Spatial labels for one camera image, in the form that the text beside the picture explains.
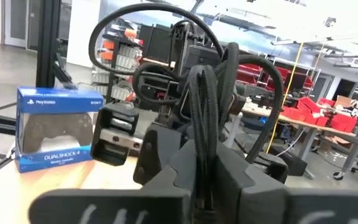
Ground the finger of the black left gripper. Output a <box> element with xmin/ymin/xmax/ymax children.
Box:
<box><xmin>132</xmin><ymin>123</ymin><xmax>183</xmax><ymax>185</ymax></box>

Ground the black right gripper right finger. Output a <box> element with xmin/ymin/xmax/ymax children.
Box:
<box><xmin>213</xmin><ymin>146</ymin><xmax>358</xmax><ymax>224</ymax></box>

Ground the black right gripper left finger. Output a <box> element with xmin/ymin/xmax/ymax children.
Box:
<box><xmin>28</xmin><ymin>139</ymin><xmax>199</xmax><ymax>224</ymax></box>

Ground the black braided USB-C cable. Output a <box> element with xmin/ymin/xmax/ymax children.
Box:
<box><xmin>186</xmin><ymin>42</ymin><xmax>285</xmax><ymax>218</ymax></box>

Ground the shelf with orange bins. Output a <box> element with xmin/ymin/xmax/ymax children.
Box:
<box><xmin>90</xmin><ymin>18</ymin><xmax>144</xmax><ymax>103</ymax></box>

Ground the blue PlayStation controller box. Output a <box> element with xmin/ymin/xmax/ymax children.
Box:
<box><xmin>14</xmin><ymin>86</ymin><xmax>104</xmax><ymax>174</ymax></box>

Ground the wooden top workbench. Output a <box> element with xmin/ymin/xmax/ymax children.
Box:
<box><xmin>241</xmin><ymin>102</ymin><xmax>358</xmax><ymax>181</ymax></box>

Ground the red plastic storage bin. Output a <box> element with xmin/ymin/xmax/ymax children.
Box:
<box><xmin>296</xmin><ymin>96</ymin><xmax>321</xmax><ymax>114</ymax></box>
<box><xmin>280</xmin><ymin>105</ymin><xmax>307</xmax><ymax>122</ymax></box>
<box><xmin>329</xmin><ymin>113</ymin><xmax>358</xmax><ymax>133</ymax></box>

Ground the black aluminium table frame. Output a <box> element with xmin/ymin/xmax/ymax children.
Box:
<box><xmin>0</xmin><ymin>0</ymin><xmax>74</xmax><ymax>183</ymax></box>

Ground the yellow cord with plug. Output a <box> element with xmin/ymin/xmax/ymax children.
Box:
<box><xmin>265</xmin><ymin>42</ymin><xmax>305</xmax><ymax>154</ymax></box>

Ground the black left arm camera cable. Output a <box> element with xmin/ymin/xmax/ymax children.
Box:
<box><xmin>88</xmin><ymin>2</ymin><xmax>225</xmax><ymax>105</ymax></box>

